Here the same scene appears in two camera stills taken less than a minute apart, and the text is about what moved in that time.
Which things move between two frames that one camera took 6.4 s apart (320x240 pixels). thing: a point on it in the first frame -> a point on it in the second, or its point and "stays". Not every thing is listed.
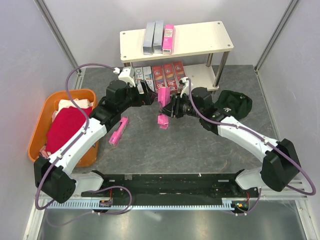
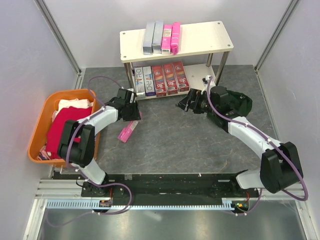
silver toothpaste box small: (148, 38) stays
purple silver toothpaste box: (148, 77) stays
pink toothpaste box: (168, 44) stays
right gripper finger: (169, 108) -> (183, 104)
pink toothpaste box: (164, 97) -> (175, 37)
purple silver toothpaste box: (139, 76) stays
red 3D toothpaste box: (179, 72) stays
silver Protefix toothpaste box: (157, 43) stays
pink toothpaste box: (115, 136) -> (126, 132)
